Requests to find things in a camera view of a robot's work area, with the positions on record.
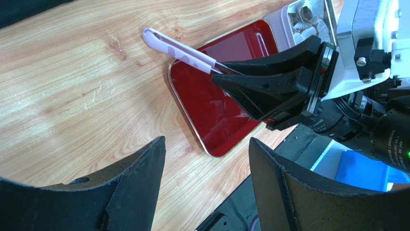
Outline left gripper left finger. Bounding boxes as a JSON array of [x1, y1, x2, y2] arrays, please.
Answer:
[[0, 136, 166, 231]]

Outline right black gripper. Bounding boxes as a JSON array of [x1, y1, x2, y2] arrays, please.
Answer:
[[211, 36, 381, 142]]

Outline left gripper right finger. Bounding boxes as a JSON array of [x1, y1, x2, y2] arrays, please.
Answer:
[[248, 138, 410, 231]]

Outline silver tin with paper cups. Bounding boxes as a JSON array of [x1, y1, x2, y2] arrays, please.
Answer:
[[263, 0, 337, 52]]

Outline dark chocolate piece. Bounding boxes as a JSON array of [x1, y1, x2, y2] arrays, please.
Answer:
[[300, 6, 314, 22]]

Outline red lacquer tray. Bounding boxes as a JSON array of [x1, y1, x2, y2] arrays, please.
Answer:
[[168, 20, 278, 158]]

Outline pink handled metal tongs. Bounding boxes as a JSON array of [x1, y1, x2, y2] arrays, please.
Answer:
[[143, 27, 241, 75]]

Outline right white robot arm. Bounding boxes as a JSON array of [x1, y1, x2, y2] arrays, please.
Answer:
[[211, 36, 410, 173]]

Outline blue plastic bin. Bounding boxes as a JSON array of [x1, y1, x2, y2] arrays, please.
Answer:
[[335, 150, 410, 192]]

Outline black cloth placemat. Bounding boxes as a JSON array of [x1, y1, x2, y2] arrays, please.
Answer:
[[0, 0, 73, 28]]

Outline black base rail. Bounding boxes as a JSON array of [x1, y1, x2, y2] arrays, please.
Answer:
[[197, 125, 335, 231]]

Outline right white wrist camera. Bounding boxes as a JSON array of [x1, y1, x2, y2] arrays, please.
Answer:
[[322, 0, 410, 101]]

